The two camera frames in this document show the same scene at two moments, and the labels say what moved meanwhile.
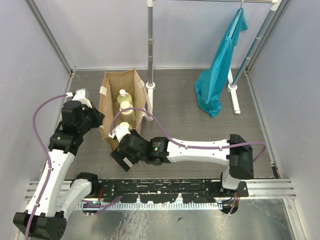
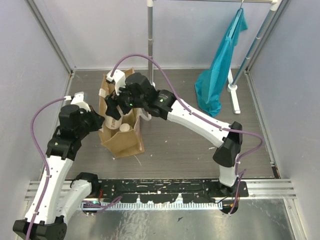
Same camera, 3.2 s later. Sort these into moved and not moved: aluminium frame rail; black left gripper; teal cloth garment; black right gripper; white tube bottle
Moved: white tube bottle; black right gripper
Not moved: teal cloth garment; aluminium frame rail; black left gripper
